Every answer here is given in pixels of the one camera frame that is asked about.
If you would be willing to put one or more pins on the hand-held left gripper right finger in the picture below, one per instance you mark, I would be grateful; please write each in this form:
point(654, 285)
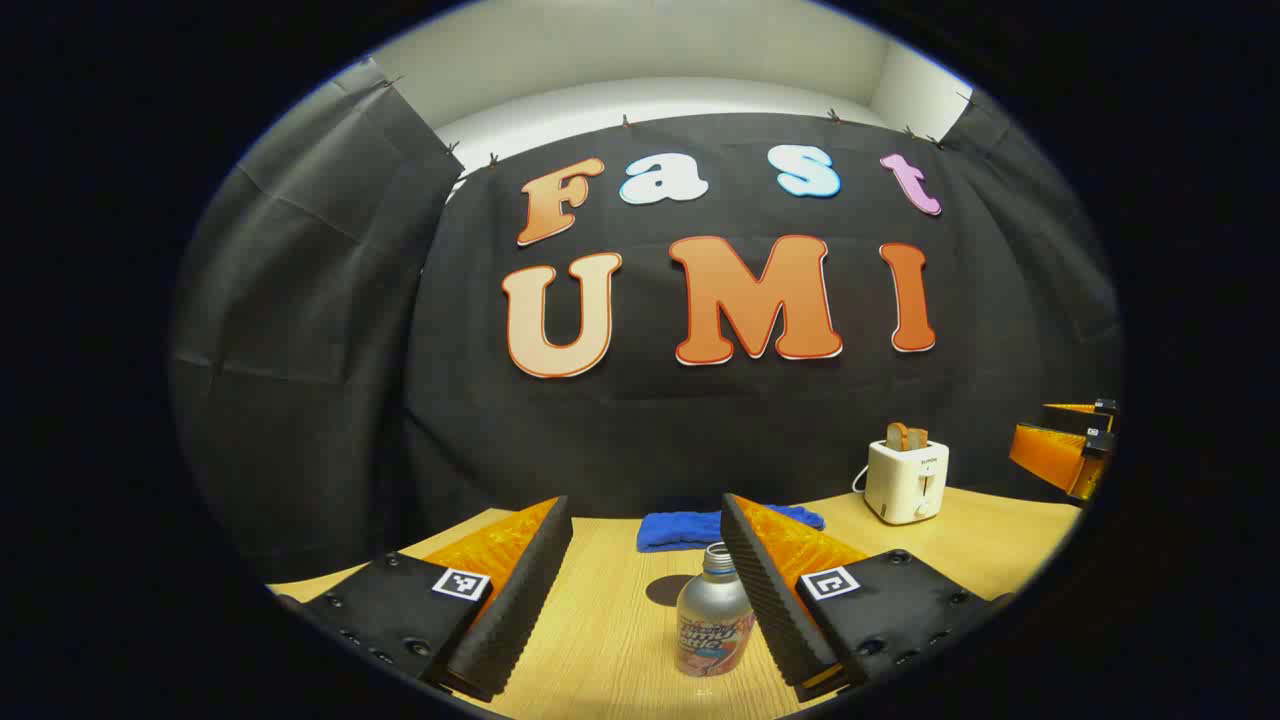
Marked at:
point(765, 600)

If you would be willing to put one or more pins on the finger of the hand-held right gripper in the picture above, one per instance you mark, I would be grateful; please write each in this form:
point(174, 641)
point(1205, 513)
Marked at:
point(1075, 410)
point(1050, 455)

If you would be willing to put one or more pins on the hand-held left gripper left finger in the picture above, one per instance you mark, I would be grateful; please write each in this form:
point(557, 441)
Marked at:
point(520, 600)

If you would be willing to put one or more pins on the silver water bottle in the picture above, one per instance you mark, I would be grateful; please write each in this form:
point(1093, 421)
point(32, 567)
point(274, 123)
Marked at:
point(705, 610)

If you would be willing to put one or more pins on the dark round coaster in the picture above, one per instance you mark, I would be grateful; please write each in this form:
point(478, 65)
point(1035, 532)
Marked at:
point(663, 590)

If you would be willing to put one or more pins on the blue towel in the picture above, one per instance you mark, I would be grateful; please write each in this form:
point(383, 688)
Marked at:
point(680, 528)

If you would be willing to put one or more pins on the toast bread slice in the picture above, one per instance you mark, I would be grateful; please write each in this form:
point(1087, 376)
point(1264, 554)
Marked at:
point(919, 439)
point(898, 437)

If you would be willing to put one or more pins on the white toaster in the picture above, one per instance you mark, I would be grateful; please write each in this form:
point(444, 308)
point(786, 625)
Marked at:
point(900, 485)

